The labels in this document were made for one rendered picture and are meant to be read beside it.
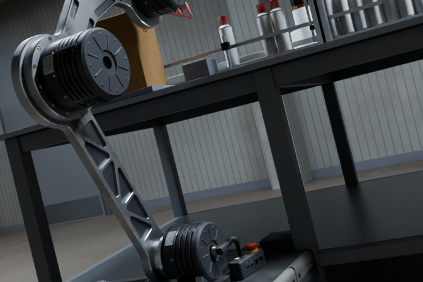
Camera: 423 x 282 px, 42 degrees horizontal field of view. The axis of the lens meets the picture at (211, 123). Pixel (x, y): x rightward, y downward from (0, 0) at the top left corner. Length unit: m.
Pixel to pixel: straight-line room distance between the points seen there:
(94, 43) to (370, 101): 3.78
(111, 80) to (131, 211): 0.43
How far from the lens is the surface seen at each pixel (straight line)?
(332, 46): 1.63
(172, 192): 3.19
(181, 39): 5.55
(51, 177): 6.72
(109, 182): 1.53
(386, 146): 4.91
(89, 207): 6.42
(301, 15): 2.37
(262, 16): 2.14
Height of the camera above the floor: 0.67
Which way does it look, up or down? level
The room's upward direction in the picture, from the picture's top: 14 degrees counter-clockwise
